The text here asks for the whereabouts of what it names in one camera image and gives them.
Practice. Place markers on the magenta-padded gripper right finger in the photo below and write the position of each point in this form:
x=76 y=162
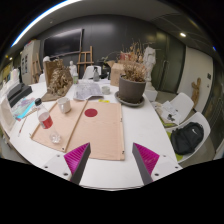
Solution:
x=146 y=158

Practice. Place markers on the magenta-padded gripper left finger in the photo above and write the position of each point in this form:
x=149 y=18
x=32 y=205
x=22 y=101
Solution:
x=77 y=156

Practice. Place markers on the clear red-labelled drink bottle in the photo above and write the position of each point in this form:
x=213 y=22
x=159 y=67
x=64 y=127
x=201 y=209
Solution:
x=45 y=120

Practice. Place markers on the small clear glass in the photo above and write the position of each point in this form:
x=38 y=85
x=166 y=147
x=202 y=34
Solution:
x=55 y=138

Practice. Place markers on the wide wooden drawing board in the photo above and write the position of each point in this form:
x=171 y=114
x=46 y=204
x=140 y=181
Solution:
x=100 y=133

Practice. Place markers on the black backpack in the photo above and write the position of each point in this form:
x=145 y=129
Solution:
x=186 y=138

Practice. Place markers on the flat round red coaster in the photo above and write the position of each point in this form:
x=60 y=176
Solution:
x=91 y=112

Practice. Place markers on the stack of papers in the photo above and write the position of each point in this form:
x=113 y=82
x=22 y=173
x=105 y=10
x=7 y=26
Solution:
x=168 y=111

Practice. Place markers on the white mug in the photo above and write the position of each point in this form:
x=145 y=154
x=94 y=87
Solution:
x=63 y=105

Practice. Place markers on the grey plant saucer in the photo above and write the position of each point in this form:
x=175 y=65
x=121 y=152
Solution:
x=128 y=103

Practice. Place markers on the yellow tag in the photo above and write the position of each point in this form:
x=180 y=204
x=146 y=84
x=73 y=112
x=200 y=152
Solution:
x=104 y=101

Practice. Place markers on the thin pencil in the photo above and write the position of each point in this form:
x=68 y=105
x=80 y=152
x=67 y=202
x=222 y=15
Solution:
x=22 y=126

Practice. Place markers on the printed paper sheet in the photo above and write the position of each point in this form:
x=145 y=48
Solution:
x=87 y=90

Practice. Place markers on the dried plant in grey pot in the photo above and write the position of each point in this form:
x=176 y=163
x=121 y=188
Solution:
x=131 y=88

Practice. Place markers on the small white cup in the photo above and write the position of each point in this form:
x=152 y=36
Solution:
x=105 y=90

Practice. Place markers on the colourful painted book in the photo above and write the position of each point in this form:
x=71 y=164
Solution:
x=23 y=108

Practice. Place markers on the brown sculpture on wooden base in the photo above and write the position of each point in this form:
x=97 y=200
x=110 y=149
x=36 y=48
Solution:
x=58 y=81

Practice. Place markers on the small green-labelled bottle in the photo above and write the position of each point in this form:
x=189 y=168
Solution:
x=75 y=79

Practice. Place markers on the dark glass bottle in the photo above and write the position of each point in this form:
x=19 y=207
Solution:
x=96 y=76

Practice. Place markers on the wooden mannequin figure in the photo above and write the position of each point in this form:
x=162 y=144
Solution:
x=196 y=90

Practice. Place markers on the black box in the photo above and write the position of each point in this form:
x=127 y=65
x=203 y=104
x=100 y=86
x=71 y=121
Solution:
x=18 y=93

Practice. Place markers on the white plaster figure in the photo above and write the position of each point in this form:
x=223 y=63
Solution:
x=72 y=68

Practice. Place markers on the cardboard box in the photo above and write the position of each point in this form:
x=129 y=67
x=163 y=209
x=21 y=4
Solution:
x=116 y=75

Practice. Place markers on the tall white plaster statue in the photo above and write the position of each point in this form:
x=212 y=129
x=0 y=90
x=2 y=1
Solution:
x=149 y=63

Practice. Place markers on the wooden easel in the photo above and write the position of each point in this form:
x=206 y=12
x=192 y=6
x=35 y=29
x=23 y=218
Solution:
x=36 y=68
x=85 y=61

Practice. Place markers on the white plaster bust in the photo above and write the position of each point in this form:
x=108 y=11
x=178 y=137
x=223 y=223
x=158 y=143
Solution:
x=46 y=59

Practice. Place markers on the white cabinet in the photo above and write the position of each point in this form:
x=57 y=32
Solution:
x=30 y=61

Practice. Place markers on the round ceiling spotlight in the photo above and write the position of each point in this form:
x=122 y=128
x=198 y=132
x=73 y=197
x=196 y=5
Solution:
x=182 y=34

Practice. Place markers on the black wall screen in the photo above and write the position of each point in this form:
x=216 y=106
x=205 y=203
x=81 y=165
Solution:
x=63 y=42

